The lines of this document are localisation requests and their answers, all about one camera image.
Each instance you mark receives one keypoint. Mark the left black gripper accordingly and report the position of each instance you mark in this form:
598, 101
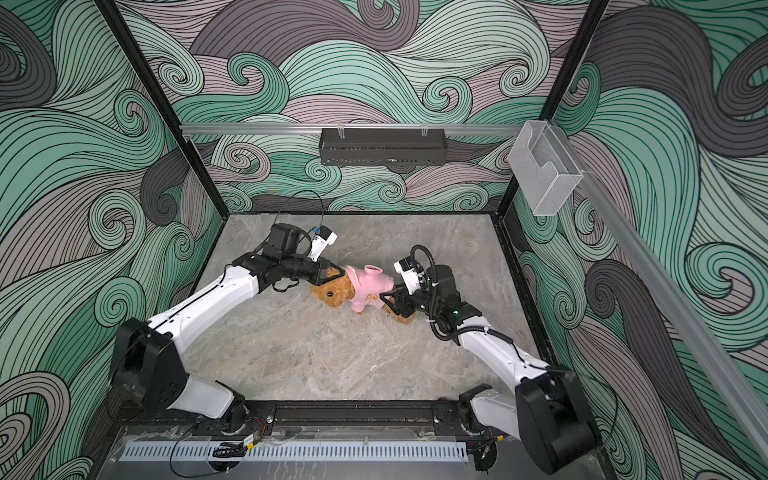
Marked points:
322, 266

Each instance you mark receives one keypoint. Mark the pink teddy hoodie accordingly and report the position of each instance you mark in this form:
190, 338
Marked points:
369, 283

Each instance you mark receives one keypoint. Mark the white slotted cable duct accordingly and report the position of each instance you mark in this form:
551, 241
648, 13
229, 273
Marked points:
301, 451

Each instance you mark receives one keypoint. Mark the back aluminium rail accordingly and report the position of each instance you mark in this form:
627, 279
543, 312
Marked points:
278, 128

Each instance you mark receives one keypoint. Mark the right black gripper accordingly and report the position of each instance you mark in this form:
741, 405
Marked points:
403, 300

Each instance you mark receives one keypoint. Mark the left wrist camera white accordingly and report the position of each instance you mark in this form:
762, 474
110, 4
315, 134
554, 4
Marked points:
321, 238

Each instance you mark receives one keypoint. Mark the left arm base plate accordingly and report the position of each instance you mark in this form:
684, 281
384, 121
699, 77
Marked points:
241, 419

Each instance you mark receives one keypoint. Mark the brown teddy bear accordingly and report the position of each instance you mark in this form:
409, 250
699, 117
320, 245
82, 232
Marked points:
340, 291

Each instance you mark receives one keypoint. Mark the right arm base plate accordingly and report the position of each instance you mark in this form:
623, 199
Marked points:
479, 413

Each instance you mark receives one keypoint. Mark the clear acrylic wall box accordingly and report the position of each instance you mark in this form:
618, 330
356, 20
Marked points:
545, 165

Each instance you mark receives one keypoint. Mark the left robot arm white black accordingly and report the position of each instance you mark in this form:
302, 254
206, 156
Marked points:
147, 357

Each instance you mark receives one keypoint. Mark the black perforated wall tray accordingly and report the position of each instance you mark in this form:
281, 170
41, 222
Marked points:
366, 147

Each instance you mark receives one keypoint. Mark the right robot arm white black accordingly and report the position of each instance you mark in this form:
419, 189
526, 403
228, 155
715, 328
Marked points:
546, 408

